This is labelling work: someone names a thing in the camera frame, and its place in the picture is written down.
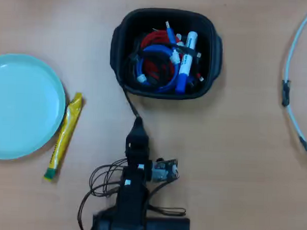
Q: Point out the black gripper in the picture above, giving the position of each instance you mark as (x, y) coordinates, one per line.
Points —
(137, 157)

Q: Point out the yellow instant coffee stick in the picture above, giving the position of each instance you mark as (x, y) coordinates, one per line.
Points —
(66, 131)

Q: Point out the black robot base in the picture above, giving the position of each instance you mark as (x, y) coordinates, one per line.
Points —
(164, 226)

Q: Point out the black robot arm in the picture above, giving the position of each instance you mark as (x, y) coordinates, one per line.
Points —
(130, 200)

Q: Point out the black bowl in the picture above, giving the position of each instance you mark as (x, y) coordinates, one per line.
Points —
(125, 27)

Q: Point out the small red white connector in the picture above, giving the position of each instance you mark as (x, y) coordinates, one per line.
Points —
(200, 76)

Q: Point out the white marker with blue cap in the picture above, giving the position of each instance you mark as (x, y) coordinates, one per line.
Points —
(187, 63)

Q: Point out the blue plug with white tip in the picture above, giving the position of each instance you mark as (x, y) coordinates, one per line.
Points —
(170, 34)

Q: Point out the teal round plate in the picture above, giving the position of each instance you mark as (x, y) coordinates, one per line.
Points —
(24, 106)

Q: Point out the large black tape wrap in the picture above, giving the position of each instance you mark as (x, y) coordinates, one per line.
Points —
(286, 92)

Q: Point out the small dark tape wrap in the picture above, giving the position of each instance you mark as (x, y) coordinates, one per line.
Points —
(303, 143)

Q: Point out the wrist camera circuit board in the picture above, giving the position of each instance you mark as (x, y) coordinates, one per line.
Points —
(163, 171)

